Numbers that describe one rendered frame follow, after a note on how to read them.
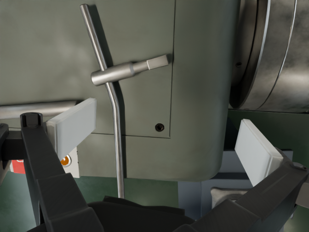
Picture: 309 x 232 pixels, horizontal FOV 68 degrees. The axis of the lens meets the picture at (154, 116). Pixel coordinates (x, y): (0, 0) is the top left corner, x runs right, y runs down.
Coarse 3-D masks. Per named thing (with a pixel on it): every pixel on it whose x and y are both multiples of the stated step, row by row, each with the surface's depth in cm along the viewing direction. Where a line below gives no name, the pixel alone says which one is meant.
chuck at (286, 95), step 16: (304, 0) 31; (304, 16) 31; (304, 32) 32; (288, 48) 33; (304, 48) 32; (288, 64) 34; (304, 64) 33; (288, 80) 35; (304, 80) 35; (272, 96) 39; (288, 96) 38; (304, 96) 38
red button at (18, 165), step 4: (12, 160) 40; (16, 160) 40; (20, 160) 40; (12, 164) 41; (16, 164) 40; (20, 164) 40; (16, 168) 41; (20, 168) 41; (16, 172) 41; (20, 172) 41; (24, 172) 41
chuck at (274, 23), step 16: (272, 0) 31; (288, 0) 31; (272, 16) 32; (288, 16) 31; (256, 32) 36; (272, 32) 32; (288, 32) 32; (256, 48) 35; (272, 48) 33; (256, 64) 35; (272, 64) 34; (256, 80) 36; (272, 80) 36; (240, 96) 43; (256, 96) 39
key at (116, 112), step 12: (84, 12) 31; (96, 36) 32; (96, 48) 32; (108, 84) 34; (120, 120) 36; (120, 132) 36; (120, 144) 37; (120, 156) 37; (120, 168) 38; (120, 180) 39; (120, 192) 39
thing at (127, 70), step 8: (160, 56) 31; (120, 64) 33; (128, 64) 32; (136, 64) 32; (144, 64) 32; (152, 64) 32; (160, 64) 32; (96, 72) 33; (104, 72) 33; (112, 72) 33; (120, 72) 32; (128, 72) 32; (136, 72) 33; (96, 80) 33; (104, 80) 33; (112, 80) 33
